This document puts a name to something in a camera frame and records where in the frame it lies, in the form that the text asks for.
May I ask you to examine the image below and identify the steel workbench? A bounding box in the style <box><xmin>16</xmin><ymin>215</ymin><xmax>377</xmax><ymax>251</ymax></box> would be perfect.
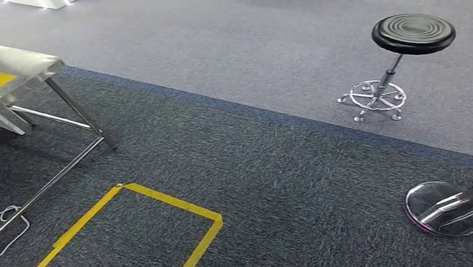
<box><xmin>0</xmin><ymin>26</ymin><xmax>125</xmax><ymax>254</ymax></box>

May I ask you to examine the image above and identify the white cable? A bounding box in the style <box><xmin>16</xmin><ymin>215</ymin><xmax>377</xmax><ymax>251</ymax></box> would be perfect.
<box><xmin>0</xmin><ymin>203</ymin><xmax>34</xmax><ymax>260</ymax></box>

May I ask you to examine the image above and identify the chrome barrier stanchion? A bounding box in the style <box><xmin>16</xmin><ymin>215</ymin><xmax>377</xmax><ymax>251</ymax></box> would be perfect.
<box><xmin>402</xmin><ymin>178</ymin><xmax>473</xmax><ymax>241</ymax></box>

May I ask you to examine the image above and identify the white lit platform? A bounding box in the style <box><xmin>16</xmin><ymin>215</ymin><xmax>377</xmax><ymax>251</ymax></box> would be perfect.
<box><xmin>0</xmin><ymin>0</ymin><xmax>95</xmax><ymax>15</ymax></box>

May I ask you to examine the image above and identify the yellow floor tape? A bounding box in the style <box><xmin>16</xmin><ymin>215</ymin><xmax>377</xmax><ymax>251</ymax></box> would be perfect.
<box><xmin>22</xmin><ymin>175</ymin><xmax>227</xmax><ymax>267</ymax></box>

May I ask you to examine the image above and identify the black round stool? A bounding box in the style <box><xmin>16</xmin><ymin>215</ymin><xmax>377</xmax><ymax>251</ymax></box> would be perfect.
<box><xmin>331</xmin><ymin>10</ymin><xmax>463</xmax><ymax>126</ymax></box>

